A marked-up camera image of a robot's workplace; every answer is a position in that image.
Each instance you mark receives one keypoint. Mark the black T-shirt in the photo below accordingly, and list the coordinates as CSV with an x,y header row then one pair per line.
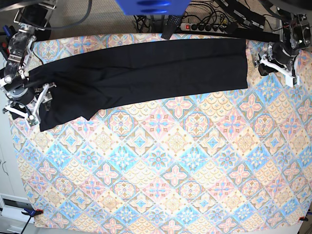
x,y
141,72

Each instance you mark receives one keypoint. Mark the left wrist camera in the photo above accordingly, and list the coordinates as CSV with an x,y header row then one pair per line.
x,y
291,81

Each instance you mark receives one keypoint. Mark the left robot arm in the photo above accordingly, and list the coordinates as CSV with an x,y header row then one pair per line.
x,y
296,35

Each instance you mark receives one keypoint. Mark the black perforated bracket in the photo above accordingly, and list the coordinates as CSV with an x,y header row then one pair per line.
x,y
172,24

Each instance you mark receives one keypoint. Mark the orange clamp lower right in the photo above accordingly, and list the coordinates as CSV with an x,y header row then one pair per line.
x,y
304,219

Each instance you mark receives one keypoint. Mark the patterned tablecloth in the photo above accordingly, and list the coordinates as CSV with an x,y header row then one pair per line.
x,y
220,163

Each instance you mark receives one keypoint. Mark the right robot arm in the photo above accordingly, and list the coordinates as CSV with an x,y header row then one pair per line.
x,y
33,19

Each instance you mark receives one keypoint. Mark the white power strip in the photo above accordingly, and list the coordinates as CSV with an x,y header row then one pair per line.
x,y
203,27

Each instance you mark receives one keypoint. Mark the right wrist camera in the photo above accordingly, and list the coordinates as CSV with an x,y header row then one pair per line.
x,y
32,120

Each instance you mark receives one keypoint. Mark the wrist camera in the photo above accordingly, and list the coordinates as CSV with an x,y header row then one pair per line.
x,y
32,120
291,81

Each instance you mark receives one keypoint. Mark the blue clamp upper left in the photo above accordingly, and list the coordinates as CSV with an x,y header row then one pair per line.
x,y
6,36

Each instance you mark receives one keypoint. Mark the blue clamp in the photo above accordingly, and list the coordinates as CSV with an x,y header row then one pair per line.
x,y
6,36
31,212

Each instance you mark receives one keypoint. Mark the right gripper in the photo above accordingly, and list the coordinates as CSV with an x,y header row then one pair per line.
x,y
23,96

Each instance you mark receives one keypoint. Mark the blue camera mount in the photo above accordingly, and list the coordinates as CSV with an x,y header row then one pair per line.
x,y
153,7

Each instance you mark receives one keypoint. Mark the blue clamp lower left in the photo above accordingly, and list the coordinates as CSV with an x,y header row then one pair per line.
x,y
31,212

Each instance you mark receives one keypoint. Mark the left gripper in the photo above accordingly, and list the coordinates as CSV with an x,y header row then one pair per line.
x,y
282,55

